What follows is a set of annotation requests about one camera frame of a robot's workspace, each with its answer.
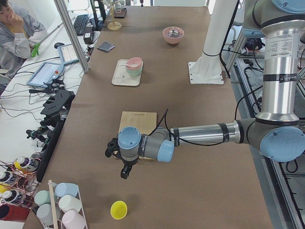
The grey folded cloth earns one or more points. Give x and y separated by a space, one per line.
106 47

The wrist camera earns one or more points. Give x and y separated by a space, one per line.
126 170

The top green bowl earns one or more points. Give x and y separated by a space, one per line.
135 69

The blue teach pendant tablet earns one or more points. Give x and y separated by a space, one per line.
45 74

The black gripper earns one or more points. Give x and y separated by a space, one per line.
128 163

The large pink ice bowl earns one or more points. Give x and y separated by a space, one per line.
172 40

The light blue cup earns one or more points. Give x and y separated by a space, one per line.
63 189

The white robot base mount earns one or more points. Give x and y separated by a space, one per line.
207 69

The cream rabbit serving tray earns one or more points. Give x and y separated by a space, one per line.
122 78

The white cup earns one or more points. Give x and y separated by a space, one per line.
68 202

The mint green cup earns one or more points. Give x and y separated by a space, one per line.
42 197

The yellow bottle in wire basket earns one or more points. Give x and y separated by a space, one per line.
27 164

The black tool rack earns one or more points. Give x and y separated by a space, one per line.
54 109

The pink cup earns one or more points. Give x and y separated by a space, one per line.
73 220

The seated person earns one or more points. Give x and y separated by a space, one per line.
19 32

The black keyboard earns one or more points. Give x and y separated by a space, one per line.
80 24

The wooden mug tree stand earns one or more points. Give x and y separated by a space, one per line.
113 5

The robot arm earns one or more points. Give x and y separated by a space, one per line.
274 131

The wooden cup rack pole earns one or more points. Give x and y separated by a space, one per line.
53 207

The aluminium frame post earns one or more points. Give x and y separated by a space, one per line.
62 10

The small pink bowl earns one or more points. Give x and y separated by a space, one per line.
134 62

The black computer mouse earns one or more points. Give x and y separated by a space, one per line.
58 44

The black tray at edge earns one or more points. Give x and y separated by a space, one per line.
120 13

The bamboo cutting board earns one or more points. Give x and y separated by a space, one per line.
145 122

